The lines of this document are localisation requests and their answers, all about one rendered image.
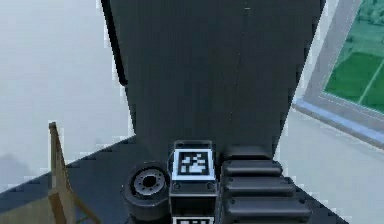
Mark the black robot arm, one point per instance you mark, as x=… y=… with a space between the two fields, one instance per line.
x=256 y=186

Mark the wooden chair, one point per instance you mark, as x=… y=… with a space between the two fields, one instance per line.
x=61 y=186

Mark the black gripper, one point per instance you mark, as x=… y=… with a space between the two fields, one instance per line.
x=148 y=186

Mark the grey framed window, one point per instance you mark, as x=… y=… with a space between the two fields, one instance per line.
x=353 y=73

